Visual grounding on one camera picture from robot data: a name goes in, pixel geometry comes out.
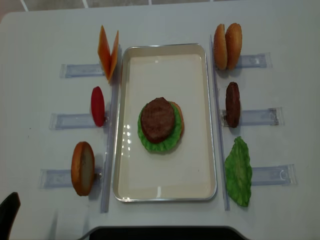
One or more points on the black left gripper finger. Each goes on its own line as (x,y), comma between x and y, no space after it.
(8,211)

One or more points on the orange cheese slice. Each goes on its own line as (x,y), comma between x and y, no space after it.
(113,57)
(104,53)

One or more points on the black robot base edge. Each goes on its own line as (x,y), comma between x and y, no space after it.
(165,233)

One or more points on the clear tomato slot holder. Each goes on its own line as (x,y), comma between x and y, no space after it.
(63,121)

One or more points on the standing red tomato slice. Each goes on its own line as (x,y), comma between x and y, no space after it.
(98,106)

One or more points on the clear cheese slot holder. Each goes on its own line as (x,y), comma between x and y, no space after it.
(80,70)

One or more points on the green lettuce leaf on tray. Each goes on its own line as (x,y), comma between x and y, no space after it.
(165,145)

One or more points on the brown meat patty on tray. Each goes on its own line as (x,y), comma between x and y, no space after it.
(157,120)

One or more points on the standing orange cheese slice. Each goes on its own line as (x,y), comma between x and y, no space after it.
(113,57)

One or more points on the standing green lettuce leaf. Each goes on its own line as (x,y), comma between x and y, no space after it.
(238,173)

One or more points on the standing brown meat patty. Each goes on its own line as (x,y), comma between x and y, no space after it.
(233,105)

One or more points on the clear lettuce slot holder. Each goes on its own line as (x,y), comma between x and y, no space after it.
(274,175)

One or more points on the clear left bun slot holder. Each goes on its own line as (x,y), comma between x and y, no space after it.
(54,179)

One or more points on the clear bun slot holder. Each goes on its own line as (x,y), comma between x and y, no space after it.
(261,60)
(54,179)

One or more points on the standing bun slice left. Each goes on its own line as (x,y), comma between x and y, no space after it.
(82,168)

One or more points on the bottom bun on tray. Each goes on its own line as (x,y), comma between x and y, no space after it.
(182,125)

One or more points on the white metal tray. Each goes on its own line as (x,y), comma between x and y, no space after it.
(187,172)

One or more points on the clear patty slot holder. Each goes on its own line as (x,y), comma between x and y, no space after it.
(262,117)

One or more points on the standing sesame bun outer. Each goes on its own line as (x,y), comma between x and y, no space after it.
(220,48)

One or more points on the standing sesame bun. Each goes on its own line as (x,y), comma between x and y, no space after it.
(220,48)
(233,38)

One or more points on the standing sesame bun inner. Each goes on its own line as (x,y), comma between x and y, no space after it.
(233,38)

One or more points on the clear right bun slot holder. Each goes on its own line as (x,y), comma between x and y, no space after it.
(261,60)

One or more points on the left clear acrylic rail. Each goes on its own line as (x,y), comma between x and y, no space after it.
(111,127)

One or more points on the clear acrylic rail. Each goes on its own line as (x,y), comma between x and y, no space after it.
(111,127)
(226,199)

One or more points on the right clear acrylic rail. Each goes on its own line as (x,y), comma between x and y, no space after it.
(226,199)

